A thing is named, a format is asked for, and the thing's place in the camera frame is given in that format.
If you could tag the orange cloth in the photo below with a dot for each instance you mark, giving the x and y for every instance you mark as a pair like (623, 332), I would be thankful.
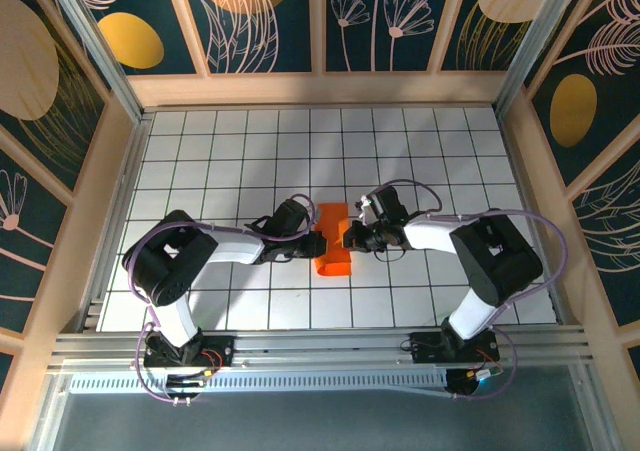
(335, 266)

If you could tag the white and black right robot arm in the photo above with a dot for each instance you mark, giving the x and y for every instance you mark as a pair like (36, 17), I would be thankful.
(500, 261)

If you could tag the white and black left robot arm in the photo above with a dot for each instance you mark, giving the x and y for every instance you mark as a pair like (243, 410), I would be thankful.
(235, 251)

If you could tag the black controller box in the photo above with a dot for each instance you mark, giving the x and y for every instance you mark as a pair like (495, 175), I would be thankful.
(462, 388)
(182, 388)

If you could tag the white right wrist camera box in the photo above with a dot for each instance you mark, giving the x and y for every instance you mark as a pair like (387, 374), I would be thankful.
(367, 211)

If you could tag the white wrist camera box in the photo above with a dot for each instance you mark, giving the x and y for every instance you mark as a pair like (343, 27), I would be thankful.
(367, 211)
(315, 212)

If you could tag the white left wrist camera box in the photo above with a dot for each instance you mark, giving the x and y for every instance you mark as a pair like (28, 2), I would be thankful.
(315, 212)

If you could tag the long aluminium mounting rail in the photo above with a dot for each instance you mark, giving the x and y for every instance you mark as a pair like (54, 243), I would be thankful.
(325, 348)

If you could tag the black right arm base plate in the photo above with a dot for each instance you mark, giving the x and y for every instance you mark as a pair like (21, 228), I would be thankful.
(425, 351)

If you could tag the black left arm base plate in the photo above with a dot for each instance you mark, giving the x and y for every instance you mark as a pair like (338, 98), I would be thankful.
(222, 346)

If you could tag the aluminium corner post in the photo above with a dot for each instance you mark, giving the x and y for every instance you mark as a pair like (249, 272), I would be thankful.
(114, 73)
(517, 68)

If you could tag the aluminium frame leg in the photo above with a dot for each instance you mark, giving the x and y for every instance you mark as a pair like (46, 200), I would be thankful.
(47, 411)
(597, 411)

